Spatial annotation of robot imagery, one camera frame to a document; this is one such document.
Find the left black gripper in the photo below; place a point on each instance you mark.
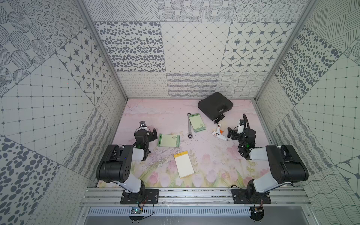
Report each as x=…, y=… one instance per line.
x=152, y=135

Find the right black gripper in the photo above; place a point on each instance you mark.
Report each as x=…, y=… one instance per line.
x=235, y=132

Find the green memo pad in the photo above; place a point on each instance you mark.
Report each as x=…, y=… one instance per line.
x=197, y=122
x=167, y=140

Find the yellow-top memo pad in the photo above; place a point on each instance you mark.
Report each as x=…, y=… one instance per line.
x=183, y=164

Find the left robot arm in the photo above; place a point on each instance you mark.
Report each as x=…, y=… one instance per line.
x=115, y=165

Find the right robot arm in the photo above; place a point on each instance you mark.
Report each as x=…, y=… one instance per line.
x=286, y=166

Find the white orange glue gun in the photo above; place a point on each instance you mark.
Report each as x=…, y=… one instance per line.
x=218, y=133

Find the silver ratchet wrench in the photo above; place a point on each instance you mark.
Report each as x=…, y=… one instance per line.
x=190, y=136

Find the black plastic tool case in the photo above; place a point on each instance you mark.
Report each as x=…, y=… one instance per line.
x=215, y=105

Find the left circuit board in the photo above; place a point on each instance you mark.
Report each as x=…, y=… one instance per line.
x=136, y=211

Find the circuit board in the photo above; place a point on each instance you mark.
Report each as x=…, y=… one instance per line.
x=257, y=213
x=136, y=211

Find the right circuit board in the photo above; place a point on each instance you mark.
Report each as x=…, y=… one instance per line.
x=257, y=213

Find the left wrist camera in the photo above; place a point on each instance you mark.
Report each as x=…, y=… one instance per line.
x=142, y=124

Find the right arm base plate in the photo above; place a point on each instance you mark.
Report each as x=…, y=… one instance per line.
x=241, y=196

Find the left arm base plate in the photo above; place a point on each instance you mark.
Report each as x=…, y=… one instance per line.
x=146, y=196

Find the aluminium rail frame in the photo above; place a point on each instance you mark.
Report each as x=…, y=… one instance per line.
x=216, y=196

